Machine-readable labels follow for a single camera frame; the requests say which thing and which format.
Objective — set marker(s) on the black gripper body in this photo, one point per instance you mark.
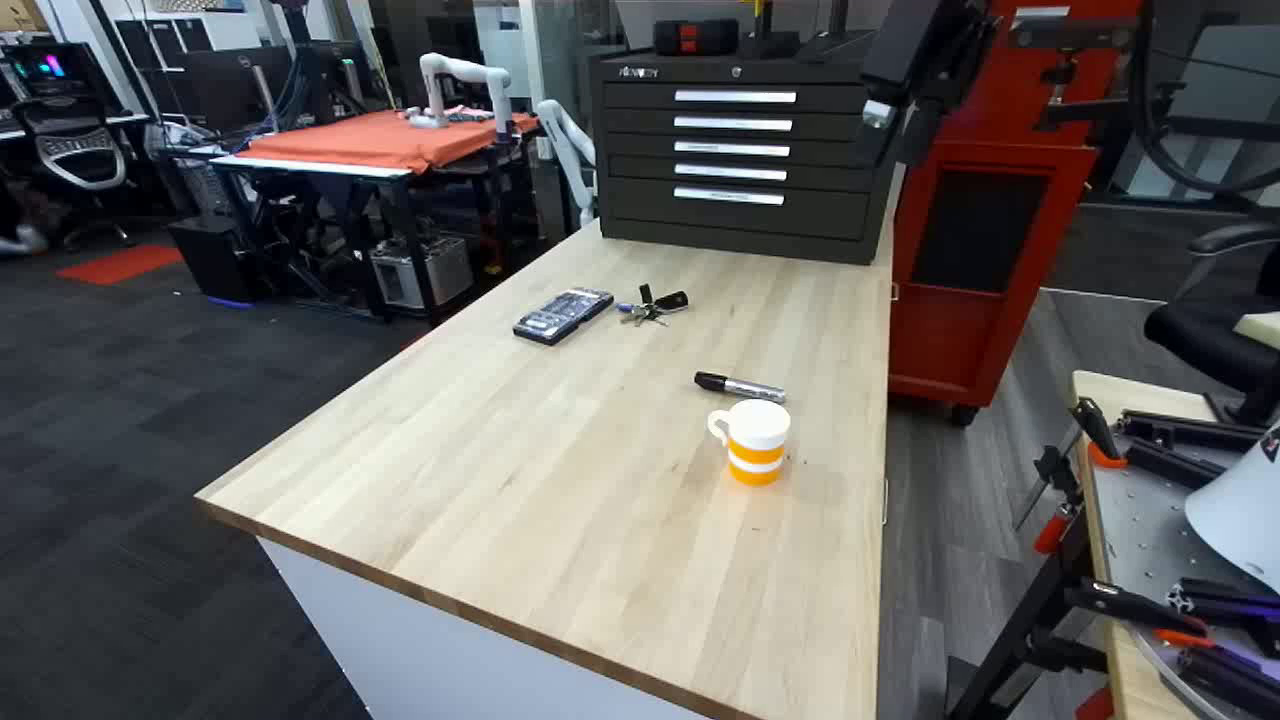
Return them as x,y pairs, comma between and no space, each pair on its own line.
925,63

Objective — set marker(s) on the black marker silver cap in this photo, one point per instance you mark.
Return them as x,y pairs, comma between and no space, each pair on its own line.
735,385

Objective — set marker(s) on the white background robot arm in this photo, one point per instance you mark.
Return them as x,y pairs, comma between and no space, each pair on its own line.
465,70

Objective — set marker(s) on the white mug orange stripes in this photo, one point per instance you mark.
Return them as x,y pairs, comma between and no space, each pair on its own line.
758,426

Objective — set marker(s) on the black speaker red display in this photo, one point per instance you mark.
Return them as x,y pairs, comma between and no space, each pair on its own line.
697,37

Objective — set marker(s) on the red tool cart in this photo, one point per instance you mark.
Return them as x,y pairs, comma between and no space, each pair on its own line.
961,344

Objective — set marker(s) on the key bunch black fob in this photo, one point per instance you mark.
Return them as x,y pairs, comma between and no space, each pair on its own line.
671,300

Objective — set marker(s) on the black office chair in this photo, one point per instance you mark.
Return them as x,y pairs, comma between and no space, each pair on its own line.
1206,335

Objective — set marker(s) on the wooden workbench with clamps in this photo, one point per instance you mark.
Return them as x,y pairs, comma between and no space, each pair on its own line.
1146,396

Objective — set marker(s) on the black clamp orange pad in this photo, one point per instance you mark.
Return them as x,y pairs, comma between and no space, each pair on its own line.
1099,426

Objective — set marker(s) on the black calculator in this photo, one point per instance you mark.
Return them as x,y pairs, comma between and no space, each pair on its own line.
562,317

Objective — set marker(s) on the black bar clamp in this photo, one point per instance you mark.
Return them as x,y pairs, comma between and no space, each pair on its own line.
1180,428
1172,465

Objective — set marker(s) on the grey metal breadboard plate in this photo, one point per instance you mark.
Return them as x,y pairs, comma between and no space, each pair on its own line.
1146,533

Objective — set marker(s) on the grey computer tower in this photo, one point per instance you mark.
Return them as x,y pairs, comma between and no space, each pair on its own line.
421,275

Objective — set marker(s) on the white cone shade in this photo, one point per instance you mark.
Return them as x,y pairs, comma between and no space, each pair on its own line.
1246,515

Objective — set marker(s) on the table with orange cover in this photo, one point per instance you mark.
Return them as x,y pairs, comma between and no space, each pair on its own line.
372,137

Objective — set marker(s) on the black purple clamp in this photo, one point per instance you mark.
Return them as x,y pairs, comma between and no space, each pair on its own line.
1224,602
1222,673

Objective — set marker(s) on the black floor box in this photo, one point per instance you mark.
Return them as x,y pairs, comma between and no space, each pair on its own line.
215,259

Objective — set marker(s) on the red floor mat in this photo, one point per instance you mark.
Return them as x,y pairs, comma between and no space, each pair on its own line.
121,265

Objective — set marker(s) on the grey mesh office chair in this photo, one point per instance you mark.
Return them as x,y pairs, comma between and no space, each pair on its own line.
83,161

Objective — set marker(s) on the computer monitor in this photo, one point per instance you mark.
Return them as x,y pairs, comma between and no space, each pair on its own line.
55,66

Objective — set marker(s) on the white curved frame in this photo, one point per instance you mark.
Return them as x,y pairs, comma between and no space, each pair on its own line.
564,132

